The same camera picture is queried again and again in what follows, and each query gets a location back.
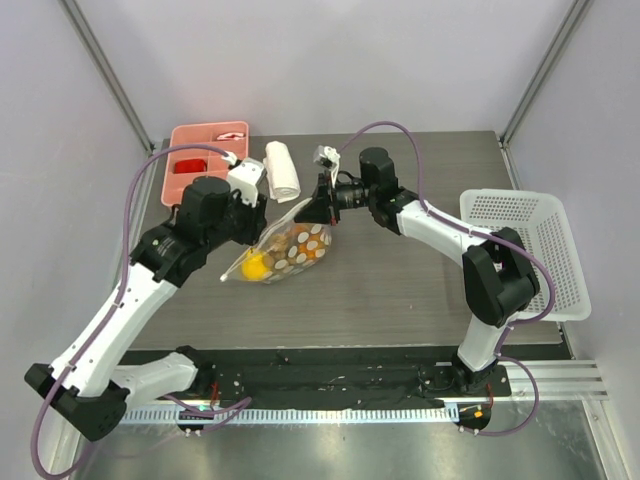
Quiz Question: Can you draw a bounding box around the polka dot zip top bag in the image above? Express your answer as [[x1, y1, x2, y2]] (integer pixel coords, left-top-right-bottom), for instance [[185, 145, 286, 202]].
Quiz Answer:
[[220, 198, 333, 284]]

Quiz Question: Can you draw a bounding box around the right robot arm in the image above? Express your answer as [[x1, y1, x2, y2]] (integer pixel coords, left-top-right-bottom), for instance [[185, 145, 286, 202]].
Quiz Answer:
[[294, 146, 540, 395]]

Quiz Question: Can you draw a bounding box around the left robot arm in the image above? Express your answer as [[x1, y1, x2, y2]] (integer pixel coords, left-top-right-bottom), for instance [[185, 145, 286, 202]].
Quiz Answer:
[[25, 177, 267, 442]]

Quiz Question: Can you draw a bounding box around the yellow fake pear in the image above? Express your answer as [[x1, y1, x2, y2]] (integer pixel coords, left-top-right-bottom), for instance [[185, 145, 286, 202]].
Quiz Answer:
[[240, 252, 272, 282]]

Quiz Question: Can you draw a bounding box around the rolled white towel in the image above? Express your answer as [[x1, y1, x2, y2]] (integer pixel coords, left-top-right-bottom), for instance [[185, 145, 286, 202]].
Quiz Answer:
[[263, 141, 301, 203]]

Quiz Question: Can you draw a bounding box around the pink compartment tray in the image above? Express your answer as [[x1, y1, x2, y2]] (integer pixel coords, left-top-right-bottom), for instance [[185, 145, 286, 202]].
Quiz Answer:
[[161, 121, 249, 207]]

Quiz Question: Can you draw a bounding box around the red white item in tray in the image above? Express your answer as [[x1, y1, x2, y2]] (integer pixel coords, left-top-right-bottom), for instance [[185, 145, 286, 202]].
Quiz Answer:
[[216, 132, 245, 142]]

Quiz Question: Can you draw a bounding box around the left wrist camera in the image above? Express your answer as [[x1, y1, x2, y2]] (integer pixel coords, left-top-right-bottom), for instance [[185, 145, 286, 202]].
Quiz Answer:
[[226, 158, 266, 208]]

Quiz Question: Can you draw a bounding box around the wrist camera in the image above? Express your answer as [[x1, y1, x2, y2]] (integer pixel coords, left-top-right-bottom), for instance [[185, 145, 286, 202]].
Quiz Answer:
[[313, 146, 341, 185], [226, 158, 266, 208]]

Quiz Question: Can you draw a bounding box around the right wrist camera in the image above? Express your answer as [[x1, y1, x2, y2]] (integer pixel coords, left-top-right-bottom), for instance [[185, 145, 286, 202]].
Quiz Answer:
[[313, 146, 341, 185]]

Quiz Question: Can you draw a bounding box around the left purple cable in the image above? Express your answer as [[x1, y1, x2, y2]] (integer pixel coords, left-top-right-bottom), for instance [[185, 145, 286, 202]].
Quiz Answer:
[[29, 143, 251, 479]]

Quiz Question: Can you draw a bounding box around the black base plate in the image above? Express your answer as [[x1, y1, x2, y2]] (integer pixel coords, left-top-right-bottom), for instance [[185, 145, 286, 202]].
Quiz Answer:
[[154, 349, 511, 409]]

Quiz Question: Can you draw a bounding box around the aluminium rail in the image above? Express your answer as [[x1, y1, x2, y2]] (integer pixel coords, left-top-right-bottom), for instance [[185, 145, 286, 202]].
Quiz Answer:
[[98, 361, 608, 432]]

